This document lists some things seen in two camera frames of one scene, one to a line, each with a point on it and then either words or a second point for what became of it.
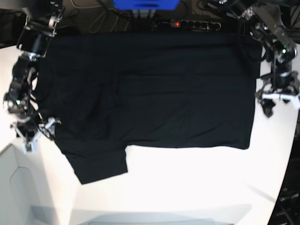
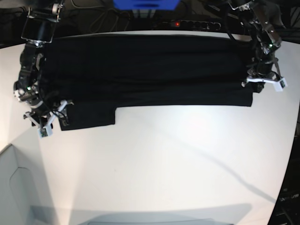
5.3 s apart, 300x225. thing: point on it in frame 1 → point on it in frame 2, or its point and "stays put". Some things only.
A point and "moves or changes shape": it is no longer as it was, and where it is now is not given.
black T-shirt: [104, 92] moves or changes shape
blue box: [146, 4] stays put
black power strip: [196, 25] stays put
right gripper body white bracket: [295, 98] → [279, 84]
